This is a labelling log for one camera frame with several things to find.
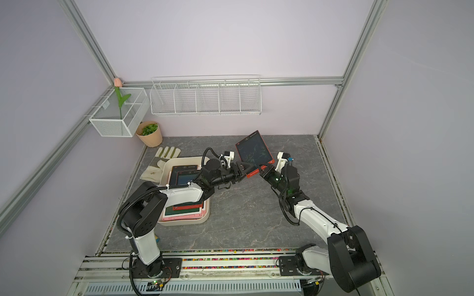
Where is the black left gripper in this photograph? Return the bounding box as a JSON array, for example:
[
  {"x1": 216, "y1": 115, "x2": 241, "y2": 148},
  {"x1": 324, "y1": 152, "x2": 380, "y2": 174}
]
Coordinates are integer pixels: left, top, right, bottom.
[{"x1": 212, "y1": 162, "x2": 254, "y2": 187}]

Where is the small red writing tablet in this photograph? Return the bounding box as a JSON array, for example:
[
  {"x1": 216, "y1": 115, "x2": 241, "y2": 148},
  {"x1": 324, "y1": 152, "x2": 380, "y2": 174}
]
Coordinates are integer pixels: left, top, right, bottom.
[{"x1": 235, "y1": 130, "x2": 275, "y2": 178}]

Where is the large red writing tablet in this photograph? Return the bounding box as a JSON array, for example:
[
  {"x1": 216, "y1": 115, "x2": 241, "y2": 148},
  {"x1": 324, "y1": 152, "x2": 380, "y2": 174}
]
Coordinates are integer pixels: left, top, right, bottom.
[{"x1": 169, "y1": 165, "x2": 203, "y2": 213}]

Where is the cream plastic storage tray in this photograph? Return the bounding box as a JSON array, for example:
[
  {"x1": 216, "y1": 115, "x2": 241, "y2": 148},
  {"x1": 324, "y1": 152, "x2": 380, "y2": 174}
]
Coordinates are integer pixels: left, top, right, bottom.
[{"x1": 158, "y1": 157, "x2": 210, "y2": 226}]

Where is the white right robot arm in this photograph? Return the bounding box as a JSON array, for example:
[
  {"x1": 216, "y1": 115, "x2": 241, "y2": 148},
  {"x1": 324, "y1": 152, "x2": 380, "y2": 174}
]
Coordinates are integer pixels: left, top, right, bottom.
[{"x1": 259, "y1": 164, "x2": 381, "y2": 292}]

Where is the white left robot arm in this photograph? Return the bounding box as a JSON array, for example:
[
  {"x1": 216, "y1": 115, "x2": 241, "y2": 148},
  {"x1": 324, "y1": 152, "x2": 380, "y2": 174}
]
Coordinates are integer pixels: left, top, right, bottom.
[{"x1": 116, "y1": 159, "x2": 255, "y2": 278}]

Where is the pink writing tablet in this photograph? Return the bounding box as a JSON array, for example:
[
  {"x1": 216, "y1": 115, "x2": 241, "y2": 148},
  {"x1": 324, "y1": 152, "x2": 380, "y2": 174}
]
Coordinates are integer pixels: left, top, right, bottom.
[{"x1": 159, "y1": 170, "x2": 209, "y2": 224}]

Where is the white writing tablet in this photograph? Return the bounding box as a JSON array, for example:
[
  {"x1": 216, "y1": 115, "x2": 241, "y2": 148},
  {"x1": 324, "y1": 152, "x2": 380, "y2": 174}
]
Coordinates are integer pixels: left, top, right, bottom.
[{"x1": 162, "y1": 203, "x2": 203, "y2": 221}]

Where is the beige work glove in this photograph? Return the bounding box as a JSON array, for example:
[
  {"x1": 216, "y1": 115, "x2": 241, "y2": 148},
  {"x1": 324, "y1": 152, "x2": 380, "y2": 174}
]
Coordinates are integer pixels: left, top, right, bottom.
[{"x1": 140, "y1": 146, "x2": 181, "y2": 184}]

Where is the potted green plant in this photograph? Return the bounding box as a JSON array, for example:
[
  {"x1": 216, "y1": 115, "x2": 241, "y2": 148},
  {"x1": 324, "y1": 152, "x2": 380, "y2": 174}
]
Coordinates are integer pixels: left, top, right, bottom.
[{"x1": 136, "y1": 121, "x2": 163, "y2": 148}]

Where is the artificial pink tulip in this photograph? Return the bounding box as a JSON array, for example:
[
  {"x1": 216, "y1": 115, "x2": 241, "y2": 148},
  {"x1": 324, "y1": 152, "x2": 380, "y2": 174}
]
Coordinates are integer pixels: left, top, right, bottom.
[{"x1": 114, "y1": 78, "x2": 131, "y2": 119}]

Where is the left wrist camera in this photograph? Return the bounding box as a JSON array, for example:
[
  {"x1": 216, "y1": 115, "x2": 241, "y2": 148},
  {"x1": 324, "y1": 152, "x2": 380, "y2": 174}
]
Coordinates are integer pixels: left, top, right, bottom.
[{"x1": 220, "y1": 151, "x2": 235, "y2": 169}]

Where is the white wire wall shelf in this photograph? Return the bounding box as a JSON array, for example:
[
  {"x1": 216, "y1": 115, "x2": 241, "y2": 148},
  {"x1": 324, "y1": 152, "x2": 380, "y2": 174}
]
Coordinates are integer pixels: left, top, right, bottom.
[{"x1": 150, "y1": 75, "x2": 262, "y2": 115}]

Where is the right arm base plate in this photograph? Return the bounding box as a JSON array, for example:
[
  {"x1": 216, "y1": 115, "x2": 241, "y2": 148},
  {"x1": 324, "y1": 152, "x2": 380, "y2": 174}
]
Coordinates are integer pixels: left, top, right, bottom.
[{"x1": 276, "y1": 254, "x2": 330, "y2": 276}]

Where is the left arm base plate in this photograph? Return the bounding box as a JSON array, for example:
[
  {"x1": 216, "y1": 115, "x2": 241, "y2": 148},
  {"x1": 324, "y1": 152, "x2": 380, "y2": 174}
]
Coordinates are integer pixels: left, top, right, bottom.
[{"x1": 131, "y1": 258, "x2": 182, "y2": 279}]

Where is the white mesh wall box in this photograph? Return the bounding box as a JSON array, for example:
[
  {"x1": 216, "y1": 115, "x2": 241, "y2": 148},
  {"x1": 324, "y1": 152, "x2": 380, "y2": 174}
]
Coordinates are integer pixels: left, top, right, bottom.
[{"x1": 89, "y1": 88, "x2": 151, "y2": 138}]

